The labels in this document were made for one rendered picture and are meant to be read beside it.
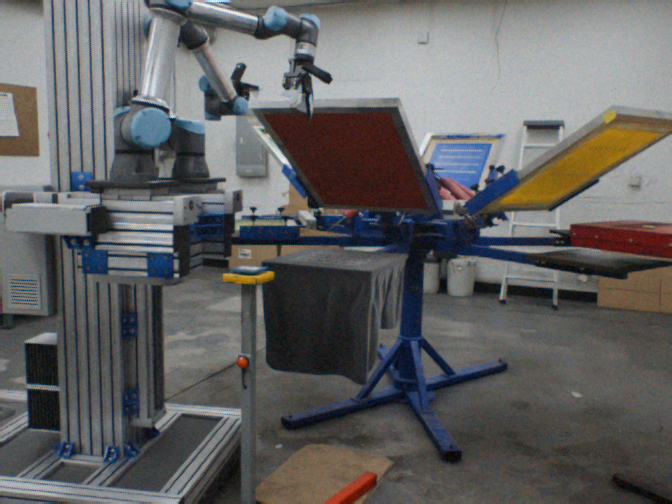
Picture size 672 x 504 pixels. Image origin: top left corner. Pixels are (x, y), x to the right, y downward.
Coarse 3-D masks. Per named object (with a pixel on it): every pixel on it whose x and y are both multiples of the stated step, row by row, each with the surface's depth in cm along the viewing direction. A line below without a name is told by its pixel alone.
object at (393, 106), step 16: (256, 112) 249; (272, 112) 246; (288, 112) 244; (304, 112) 242; (320, 112) 239; (336, 112) 237; (352, 112) 235; (368, 112) 232; (384, 112) 230; (400, 112) 229; (272, 128) 257; (400, 128) 237; (416, 144) 250; (288, 160) 278; (416, 160) 255; (304, 176) 288; (416, 176) 266; (336, 208) 311; (352, 208) 307; (368, 208) 303; (384, 208) 299; (400, 208) 296; (432, 208) 289
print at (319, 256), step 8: (304, 256) 263; (312, 256) 264; (320, 256) 264; (328, 256) 265; (336, 256) 265; (344, 256) 265; (352, 256) 266; (360, 256) 266; (368, 256) 267; (376, 256) 267; (352, 264) 245; (360, 264) 246
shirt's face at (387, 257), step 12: (300, 252) 274; (348, 252) 277; (360, 252) 278; (372, 252) 279; (384, 252) 280; (300, 264) 243; (312, 264) 243; (324, 264) 244; (336, 264) 245; (372, 264) 246
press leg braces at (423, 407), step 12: (396, 348) 365; (432, 348) 382; (384, 360) 363; (396, 360) 401; (420, 360) 358; (444, 360) 390; (384, 372) 361; (420, 372) 353; (372, 384) 357; (420, 384) 348; (360, 396) 353; (420, 396) 344; (420, 408) 342
